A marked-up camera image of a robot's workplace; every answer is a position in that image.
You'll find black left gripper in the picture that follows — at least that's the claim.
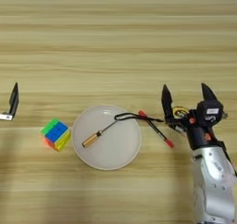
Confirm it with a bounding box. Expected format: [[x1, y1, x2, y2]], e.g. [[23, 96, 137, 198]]
[[0, 81, 20, 121]]

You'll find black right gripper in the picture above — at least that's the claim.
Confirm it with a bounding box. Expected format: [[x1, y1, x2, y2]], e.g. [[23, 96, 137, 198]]
[[161, 82, 230, 152]]

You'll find multicoloured puzzle cube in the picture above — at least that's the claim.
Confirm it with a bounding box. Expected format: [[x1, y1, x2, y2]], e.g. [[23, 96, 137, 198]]
[[40, 118, 72, 152]]

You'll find round white plate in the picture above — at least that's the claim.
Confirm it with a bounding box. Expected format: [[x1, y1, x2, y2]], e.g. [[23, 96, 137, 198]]
[[71, 105, 143, 171]]

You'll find yellow tape measure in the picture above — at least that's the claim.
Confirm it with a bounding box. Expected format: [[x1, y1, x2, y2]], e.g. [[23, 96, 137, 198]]
[[171, 106, 190, 133]]

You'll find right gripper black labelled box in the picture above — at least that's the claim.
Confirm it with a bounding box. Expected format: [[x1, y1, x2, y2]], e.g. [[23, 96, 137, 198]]
[[196, 99, 224, 122]]

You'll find red and black pen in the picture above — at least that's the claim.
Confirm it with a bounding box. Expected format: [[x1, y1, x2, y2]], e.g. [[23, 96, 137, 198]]
[[138, 110, 175, 149]]

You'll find black tape measure strap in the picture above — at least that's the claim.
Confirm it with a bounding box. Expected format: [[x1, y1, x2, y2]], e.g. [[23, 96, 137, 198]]
[[114, 111, 165, 124]]

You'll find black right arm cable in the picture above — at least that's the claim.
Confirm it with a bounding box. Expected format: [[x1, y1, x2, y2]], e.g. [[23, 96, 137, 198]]
[[216, 138, 237, 177]]

